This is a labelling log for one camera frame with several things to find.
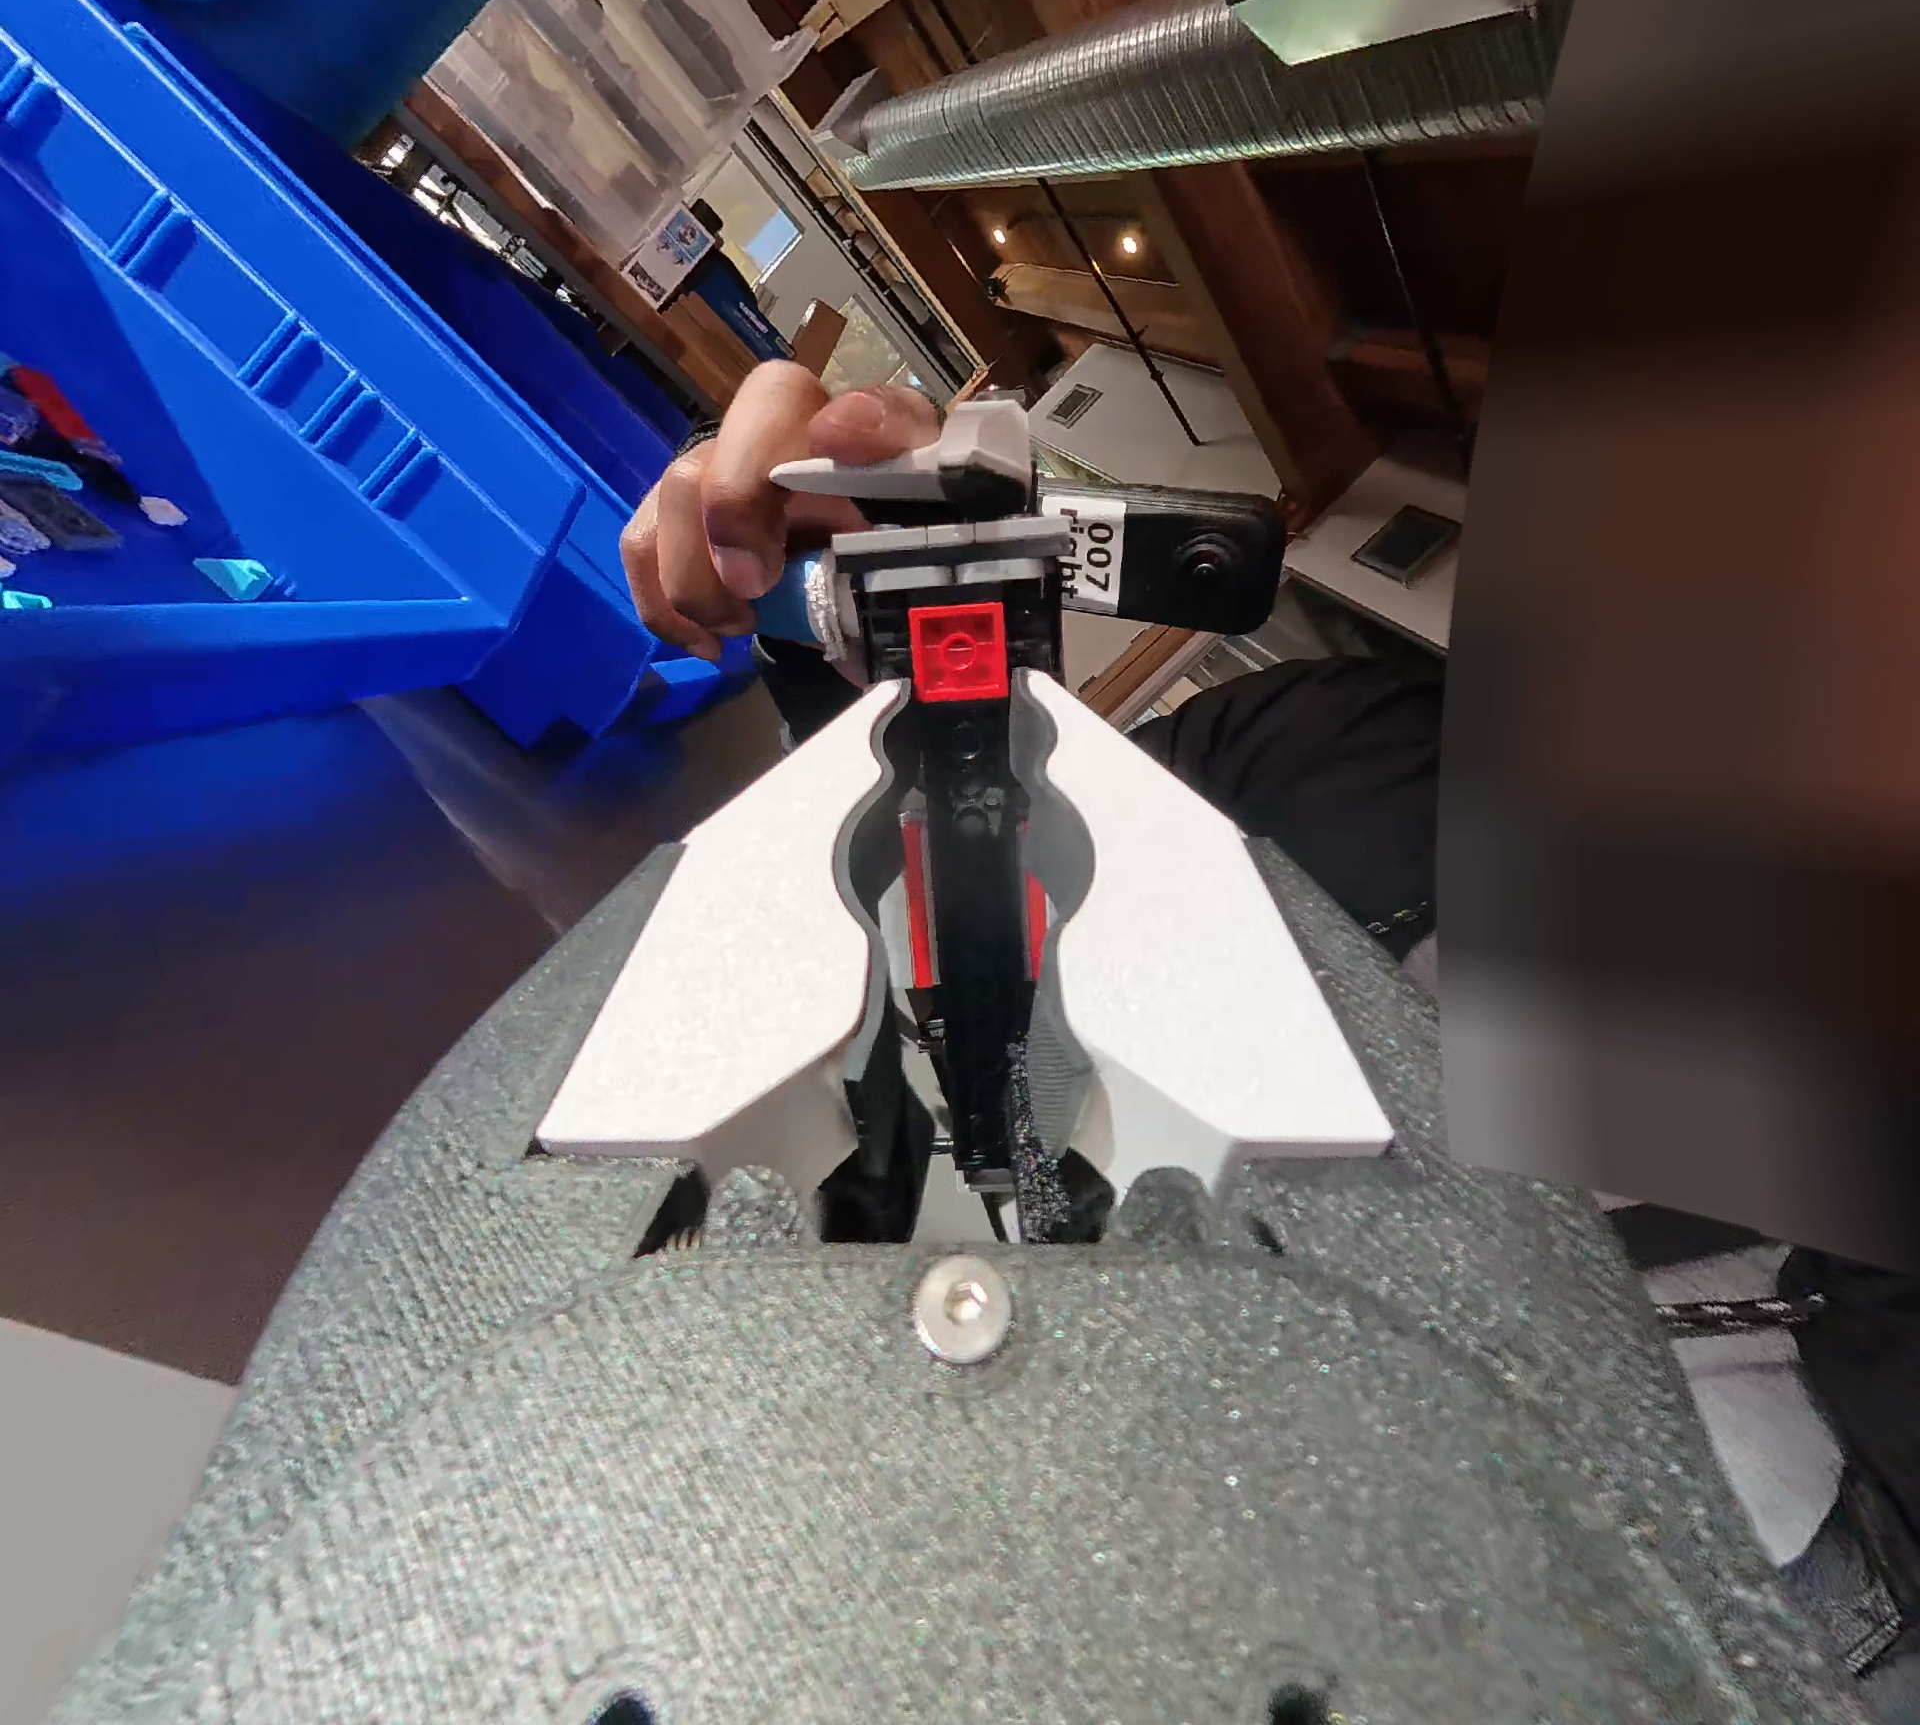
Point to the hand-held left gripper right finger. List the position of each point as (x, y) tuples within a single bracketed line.
[(1214, 1005)]

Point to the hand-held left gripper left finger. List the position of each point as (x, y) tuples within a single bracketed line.
[(720, 991)]

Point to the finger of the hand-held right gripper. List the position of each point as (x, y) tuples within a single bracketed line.
[(974, 434)]

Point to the toy brick vehicle model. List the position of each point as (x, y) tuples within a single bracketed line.
[(957, 653)]

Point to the person's right forearm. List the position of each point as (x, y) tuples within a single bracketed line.
[(1321, 782)]

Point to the person's right hand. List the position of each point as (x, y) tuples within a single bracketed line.
[(705, 511)]

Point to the clear plastic drawer organizer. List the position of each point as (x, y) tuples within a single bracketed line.
[(614, 60)]

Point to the blue plastic storage bin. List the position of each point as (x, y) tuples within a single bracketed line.
[(300, 404)]

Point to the pile of loose toy bricks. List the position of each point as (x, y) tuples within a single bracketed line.
[(61, 511)]

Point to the silver ventilation duct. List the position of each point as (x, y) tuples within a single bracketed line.
[(1141, 91)]

